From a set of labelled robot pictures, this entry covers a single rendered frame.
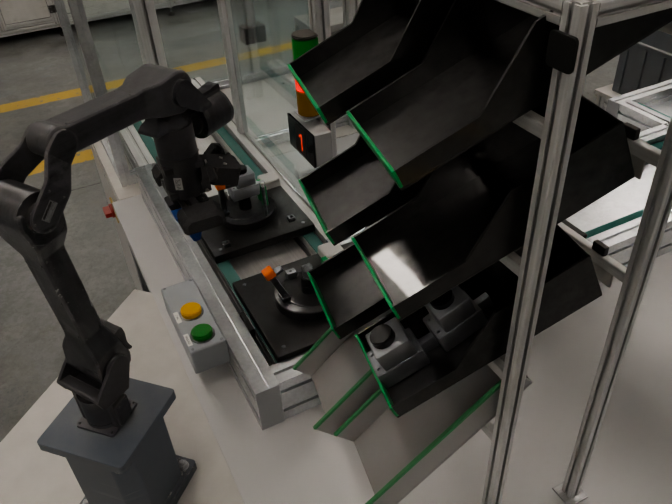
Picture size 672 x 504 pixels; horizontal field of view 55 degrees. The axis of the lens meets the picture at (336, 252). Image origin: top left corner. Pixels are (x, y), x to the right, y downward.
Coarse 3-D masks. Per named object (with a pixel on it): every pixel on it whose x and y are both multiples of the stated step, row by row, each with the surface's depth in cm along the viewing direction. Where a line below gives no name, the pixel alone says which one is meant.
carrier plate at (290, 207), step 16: (224, 192) 160; (272, 192) 159; (288, 208) 153; (272, 224) 148; (288, 224) 148; (304, 224) 148; (208, 240) 145; (224, 240) 144; (240, 240) 144; (256, 240) 144; (272, 240) 144; (224, 256) 141
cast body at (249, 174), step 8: (248, 168) 146; (240, 176) 144; (248, 176) 144; (240, 184) 144; (248, 184) 145; (256, 184) 147; (264, 184) 150; (232, 192) 145; (240, 192) 146; (248, 192) 147; (256, 192) 148
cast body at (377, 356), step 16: (368, 336) 79; (384, 336) 77; (400, 336) 77; (432, 336) 80; (368, 352) 81; (384, 352) 76; (400, 352) 77; (416, 352) 78; (384, 368) 78; (400, 368) 78; (416, 368) 79; (384, 384) 79
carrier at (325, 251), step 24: (288, 264) 136; (312, 264) 136; (240, 288) 131; (264, 288) 131; (288, 288) 127; (312, 288) 125; (264, 312) 125; (288, 312) 123; (312, 312) 121; (264, 336) 120; (288, 336) 120; (312, 336) 119
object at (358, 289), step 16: (336, 256) 96; (352, 256) 97; (320, 272) 97; (336, 272) 97; (352, 272) 95; (368, 272) 93; (320, 288) 96; (336, 288) 94; (352, 288) 93; (368, 288) 91; (336, 304) 92; (352, 304) 91; (368, 304) 89; (384, 304) 87; (336, 320) 90; (352, 320) 87; (368, 320) 88
